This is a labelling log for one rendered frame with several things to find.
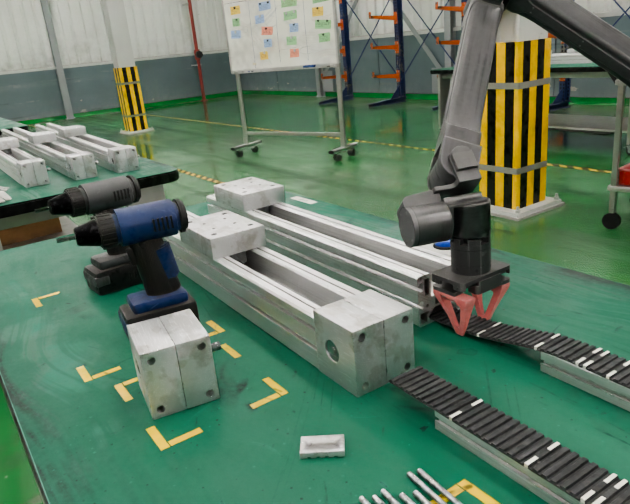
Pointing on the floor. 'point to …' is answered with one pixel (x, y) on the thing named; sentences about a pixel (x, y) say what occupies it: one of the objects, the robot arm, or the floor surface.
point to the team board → (284, 49)
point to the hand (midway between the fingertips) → (471, 324)
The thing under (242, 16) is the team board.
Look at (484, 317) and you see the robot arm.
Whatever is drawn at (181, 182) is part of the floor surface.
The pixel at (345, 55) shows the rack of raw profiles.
